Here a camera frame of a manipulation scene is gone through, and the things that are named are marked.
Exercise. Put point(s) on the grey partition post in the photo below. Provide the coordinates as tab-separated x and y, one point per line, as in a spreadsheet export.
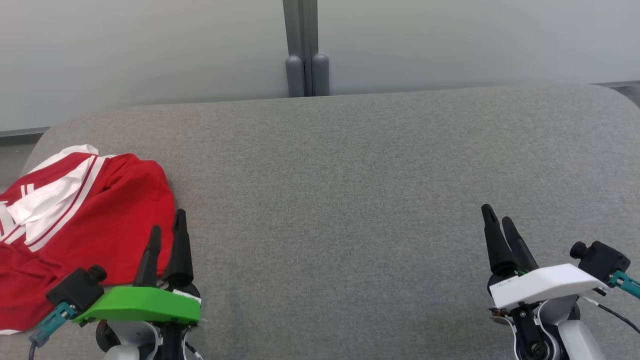
305	45

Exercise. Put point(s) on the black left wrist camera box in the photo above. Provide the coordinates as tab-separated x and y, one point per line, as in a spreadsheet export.
75	290

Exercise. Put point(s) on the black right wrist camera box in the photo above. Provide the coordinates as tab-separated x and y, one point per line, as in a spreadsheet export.
602	260

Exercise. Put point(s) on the grey fabric sofa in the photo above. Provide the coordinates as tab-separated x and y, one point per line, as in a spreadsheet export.
325	200

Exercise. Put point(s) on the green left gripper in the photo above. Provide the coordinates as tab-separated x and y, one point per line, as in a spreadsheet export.
140	305

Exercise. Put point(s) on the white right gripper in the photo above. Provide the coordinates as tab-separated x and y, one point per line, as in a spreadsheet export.
545	285

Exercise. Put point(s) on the red basketball jersey black lettering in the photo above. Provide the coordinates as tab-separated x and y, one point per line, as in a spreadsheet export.
60	200

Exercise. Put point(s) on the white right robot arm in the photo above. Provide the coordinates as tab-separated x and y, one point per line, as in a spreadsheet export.
575	335

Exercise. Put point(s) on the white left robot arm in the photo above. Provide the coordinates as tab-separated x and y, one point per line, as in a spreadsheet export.
130	342

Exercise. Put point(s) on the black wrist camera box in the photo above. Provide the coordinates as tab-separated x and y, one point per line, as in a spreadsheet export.
602	260
75	290

